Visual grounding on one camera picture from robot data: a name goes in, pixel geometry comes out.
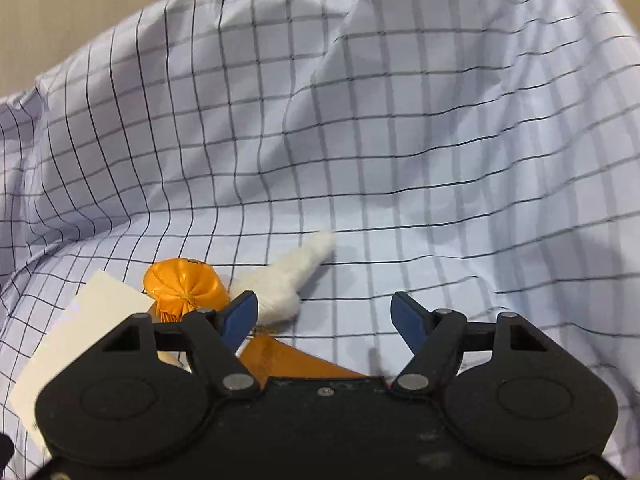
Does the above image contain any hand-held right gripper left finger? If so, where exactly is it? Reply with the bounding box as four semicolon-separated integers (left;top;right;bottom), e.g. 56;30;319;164
102;291;260;392

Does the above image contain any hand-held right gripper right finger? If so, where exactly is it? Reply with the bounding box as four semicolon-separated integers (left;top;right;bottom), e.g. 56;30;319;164
391;291;543;392

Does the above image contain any orange ball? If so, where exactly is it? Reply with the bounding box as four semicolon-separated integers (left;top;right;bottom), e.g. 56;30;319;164
143;258;232;328

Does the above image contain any white plush toy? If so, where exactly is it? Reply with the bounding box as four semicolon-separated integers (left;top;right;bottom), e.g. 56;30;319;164
232;230;337;327

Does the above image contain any checked white bed sheet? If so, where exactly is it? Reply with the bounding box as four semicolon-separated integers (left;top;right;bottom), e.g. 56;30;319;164
0;0;640;480

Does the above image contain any white cardboard box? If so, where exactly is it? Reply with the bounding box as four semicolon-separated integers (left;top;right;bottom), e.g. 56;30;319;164
10;270;161;456

